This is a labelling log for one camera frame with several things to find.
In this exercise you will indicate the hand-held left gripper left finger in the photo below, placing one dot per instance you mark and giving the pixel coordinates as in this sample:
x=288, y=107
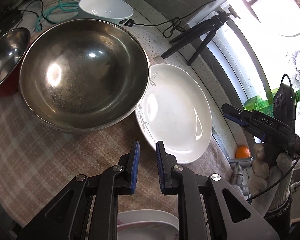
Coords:
x=135, y=170

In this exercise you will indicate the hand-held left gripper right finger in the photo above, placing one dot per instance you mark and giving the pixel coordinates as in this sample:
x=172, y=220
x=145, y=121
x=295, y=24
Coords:
x=160, y=170

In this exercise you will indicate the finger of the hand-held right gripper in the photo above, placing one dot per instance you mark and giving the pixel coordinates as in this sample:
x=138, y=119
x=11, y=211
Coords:
x=255, y=132
x=233, y=112

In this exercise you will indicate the white plate grey leaf print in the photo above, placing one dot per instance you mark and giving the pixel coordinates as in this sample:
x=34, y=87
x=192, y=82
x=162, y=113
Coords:
x=175, y=115

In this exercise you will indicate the white plate pink flowers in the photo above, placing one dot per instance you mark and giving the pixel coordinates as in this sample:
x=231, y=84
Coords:
x=150, y=227

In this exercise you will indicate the large stainless steel bowl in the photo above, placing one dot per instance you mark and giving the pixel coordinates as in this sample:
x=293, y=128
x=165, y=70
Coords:
x=82, y=75

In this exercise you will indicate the small steel bowl red outside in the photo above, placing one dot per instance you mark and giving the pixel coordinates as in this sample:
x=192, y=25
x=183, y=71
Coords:
x=5, y=55

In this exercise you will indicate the person's right forearm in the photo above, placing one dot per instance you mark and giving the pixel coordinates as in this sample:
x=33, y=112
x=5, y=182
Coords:
x=277, y=217

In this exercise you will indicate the person's right hand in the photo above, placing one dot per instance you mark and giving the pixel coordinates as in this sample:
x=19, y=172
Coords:
x=260, y=165

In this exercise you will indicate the orange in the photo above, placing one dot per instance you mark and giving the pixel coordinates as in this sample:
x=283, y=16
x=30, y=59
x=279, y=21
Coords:
x=243, y=152

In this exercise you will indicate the green dish soap bottle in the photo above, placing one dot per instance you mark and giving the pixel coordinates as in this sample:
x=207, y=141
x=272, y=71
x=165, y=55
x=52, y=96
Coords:
x=260, y=102

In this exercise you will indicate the chrome faucet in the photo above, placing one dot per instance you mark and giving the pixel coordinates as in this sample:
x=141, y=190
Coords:
x=237, y=172

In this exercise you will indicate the black tripod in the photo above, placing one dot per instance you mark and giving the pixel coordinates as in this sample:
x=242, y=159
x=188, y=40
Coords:
x=197, y=32

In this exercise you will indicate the pink plaid cloth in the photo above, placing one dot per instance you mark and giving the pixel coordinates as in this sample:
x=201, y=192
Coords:
x=40, y=160

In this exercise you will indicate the pale mint ceramic bowl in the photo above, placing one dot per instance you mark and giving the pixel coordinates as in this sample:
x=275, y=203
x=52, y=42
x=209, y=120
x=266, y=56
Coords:
x=102, y=8

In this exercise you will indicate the dark power adapter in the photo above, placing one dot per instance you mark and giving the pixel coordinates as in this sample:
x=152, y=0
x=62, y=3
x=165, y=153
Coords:
x=5, y=21

